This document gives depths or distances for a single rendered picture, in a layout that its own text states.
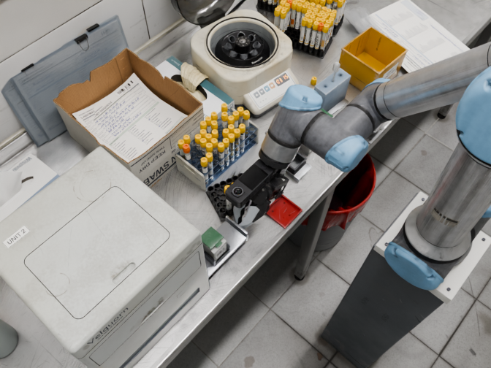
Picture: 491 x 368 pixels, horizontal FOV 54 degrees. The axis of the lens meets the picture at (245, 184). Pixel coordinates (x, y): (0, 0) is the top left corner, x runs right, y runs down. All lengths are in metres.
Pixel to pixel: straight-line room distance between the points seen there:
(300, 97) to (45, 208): 0.50
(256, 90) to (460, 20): 0.75
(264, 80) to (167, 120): 0.28
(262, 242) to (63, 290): 0.50
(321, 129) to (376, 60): 0.65
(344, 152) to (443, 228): 0.22
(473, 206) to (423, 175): 1.65
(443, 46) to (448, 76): 0.80
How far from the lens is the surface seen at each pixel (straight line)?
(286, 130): 0.96
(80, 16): 1.31
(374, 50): 1.54
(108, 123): 1.31
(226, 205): 1.15
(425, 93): 0.89
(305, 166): 1.25
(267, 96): 1.35
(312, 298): 2.05
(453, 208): 0.81
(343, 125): 0.94
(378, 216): 2.26
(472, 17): 1.81
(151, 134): 1.26
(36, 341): 1.16
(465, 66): 0.83
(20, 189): 1.28
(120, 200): 0.89
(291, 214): 1.19
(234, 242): 1.11
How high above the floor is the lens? 1.93
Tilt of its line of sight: 59 degrees down
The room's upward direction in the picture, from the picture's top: 1 degrees clockwise
